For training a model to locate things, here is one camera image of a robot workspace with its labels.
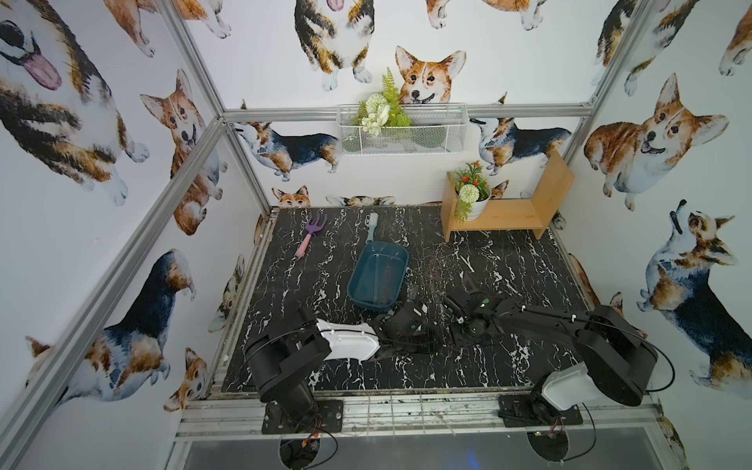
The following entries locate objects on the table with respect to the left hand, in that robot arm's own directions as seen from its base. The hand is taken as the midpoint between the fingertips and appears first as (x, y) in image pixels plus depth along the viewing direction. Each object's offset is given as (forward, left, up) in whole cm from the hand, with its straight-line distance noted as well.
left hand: (440, 338), depth 83 cm
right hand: (+2, -7, -3) cm, 8 cm away
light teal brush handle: (+48, +20, -5) cm, 53 cm away
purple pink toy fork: (+47, +45, -6) cm, 66 cm away
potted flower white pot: (+41, -13, +18) cm, 47 cm away
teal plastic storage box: (+23, +18, -4) cm, 30 cm away
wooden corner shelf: (+47, -43, +12) cm, 65 cm away
